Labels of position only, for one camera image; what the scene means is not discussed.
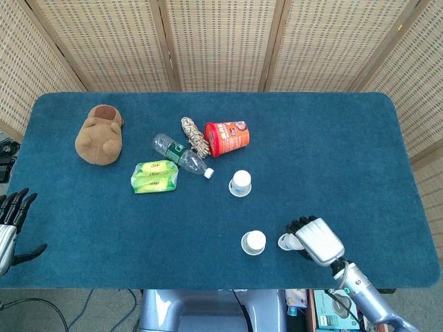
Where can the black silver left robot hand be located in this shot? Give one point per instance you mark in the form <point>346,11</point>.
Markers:
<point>8,242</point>

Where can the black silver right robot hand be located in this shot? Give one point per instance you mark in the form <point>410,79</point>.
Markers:
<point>318,240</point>

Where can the white floral paper cup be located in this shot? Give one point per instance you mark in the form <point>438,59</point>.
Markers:
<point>287,242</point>
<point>241,182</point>
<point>254,242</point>

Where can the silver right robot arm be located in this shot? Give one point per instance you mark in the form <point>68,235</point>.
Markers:
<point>367,297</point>

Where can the white printed package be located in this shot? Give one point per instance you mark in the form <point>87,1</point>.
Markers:
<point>297,299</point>

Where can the brown storage crate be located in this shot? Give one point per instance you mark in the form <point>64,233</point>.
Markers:
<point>309,311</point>

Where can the teal product box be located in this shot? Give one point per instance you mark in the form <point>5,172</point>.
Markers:
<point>325,314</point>

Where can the black electronic equipment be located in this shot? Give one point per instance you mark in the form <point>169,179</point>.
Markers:
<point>7,162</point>

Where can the blue felt table mat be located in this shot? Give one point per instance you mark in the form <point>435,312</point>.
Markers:
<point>138,235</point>

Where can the orange instant noodle cup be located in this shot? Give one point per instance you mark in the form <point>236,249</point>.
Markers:
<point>228,138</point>

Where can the brown plush toy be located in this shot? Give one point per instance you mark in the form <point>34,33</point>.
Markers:
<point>98,136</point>

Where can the grey robot torso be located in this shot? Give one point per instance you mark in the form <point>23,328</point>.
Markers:
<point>194,311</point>

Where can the green tissue pack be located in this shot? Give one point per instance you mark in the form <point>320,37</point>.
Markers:
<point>154,177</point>

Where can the clear plastic bottle green label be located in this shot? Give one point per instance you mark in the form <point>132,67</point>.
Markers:
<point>180,155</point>

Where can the woven folding screen panel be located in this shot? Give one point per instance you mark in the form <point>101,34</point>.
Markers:
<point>20,52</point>
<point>422,86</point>
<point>328,41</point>
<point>221,41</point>
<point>104,41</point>

